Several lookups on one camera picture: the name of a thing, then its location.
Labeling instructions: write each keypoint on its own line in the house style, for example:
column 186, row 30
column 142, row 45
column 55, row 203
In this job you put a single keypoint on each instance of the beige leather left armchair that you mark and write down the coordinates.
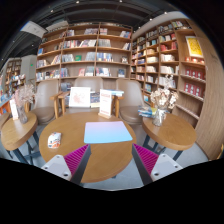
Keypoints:
column 46, row 101

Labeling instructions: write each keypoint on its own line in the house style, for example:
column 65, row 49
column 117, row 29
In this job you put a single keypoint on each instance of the white table sign card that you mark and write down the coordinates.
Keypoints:
column 105, row 103

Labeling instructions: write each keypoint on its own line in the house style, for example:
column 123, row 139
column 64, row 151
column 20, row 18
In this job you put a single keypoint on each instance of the white picture board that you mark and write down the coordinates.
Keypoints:
column 79, row 97

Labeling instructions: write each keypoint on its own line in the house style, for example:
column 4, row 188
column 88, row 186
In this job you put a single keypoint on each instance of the beige leather armchair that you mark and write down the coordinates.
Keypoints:
column 132, row 100
column 95, row 84
column 46, row 101

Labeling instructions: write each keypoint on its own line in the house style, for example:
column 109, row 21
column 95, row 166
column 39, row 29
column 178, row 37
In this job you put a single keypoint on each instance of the glass vase dried flowers right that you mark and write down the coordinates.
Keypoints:
column 163, row 99

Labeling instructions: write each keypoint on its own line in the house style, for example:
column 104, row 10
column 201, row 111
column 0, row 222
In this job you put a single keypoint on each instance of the wooden right bookshelf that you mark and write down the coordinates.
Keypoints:
column 160, row 48

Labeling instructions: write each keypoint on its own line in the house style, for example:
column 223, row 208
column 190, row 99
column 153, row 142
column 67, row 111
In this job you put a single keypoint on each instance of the large wooden back bookshelf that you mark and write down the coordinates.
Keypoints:
column 85, row 49

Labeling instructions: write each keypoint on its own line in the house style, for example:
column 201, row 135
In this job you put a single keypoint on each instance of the round wooden right table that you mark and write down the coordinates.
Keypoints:
column 174, row 133

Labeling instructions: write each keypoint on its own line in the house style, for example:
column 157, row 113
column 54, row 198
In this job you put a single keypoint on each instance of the yellow framed poster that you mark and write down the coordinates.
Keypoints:
column 194, row 47

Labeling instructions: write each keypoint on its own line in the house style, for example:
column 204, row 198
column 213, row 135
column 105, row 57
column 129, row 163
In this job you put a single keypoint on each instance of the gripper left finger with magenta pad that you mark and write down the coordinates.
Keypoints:
column 70, row 167

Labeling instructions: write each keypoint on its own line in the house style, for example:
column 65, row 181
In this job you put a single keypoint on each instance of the beige leather right armchair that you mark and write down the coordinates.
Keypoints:
column 132, row 100

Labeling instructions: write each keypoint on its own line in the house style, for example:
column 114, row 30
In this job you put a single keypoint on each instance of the glass vase dried flowers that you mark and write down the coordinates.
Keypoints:
column 163, row 99
column 22, row 96

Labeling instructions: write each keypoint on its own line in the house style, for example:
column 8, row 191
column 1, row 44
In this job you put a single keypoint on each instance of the round wooden left table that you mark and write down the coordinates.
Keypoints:
column 14, row 134

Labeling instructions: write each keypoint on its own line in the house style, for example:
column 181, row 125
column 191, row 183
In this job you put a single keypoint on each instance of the glass vase dried flowers left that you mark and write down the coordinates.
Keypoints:
column 22, row 96

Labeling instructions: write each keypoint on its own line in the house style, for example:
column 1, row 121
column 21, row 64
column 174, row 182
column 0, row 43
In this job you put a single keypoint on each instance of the beige leather middle armchair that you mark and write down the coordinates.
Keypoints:
column 95, row 84

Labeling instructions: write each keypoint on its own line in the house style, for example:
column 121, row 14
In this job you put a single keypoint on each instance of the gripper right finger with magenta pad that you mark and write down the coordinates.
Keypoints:
column 151, row 166

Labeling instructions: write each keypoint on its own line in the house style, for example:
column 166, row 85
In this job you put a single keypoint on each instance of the stack of books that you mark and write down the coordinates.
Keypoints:
column 146, row 111

